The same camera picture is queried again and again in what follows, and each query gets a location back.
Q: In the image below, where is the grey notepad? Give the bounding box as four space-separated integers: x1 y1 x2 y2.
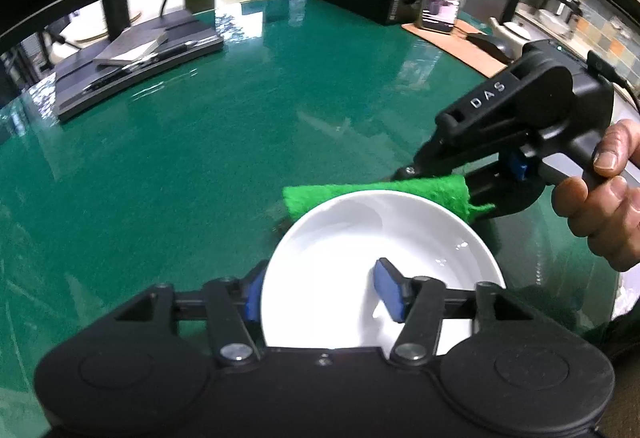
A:
92 26 168 67

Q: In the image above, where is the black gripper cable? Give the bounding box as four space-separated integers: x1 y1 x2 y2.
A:
587 50 640 111

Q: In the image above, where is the white bowl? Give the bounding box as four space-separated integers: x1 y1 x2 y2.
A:
261 190 506 359

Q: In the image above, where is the person's right hand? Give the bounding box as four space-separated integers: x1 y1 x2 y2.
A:
552 118 640 273

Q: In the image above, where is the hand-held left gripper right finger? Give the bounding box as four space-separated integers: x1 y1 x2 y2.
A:
374 258 568 365

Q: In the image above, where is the white teapot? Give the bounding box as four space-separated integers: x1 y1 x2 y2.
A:
489 16 533 56

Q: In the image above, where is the tan leather mouse pad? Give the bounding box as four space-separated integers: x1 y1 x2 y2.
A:
402 15 511 78

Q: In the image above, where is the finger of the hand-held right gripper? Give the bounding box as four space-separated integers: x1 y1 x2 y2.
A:
391 130 527 181
466 150 548 221

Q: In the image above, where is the bright green cleaning cloth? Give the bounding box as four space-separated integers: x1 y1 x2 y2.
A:
282 175 493 225

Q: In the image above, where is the silver rice cooker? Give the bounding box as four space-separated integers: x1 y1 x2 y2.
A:
542 0 583 18

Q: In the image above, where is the black computer mouse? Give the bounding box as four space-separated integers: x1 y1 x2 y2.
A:
465 32 511 61

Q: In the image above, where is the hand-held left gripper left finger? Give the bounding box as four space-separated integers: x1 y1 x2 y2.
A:
112 262 267 367

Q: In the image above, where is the black pen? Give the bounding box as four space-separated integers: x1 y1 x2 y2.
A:
107 40 196 74

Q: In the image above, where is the dark grey monitor stand base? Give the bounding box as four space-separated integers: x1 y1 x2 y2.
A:
54 10 224 123

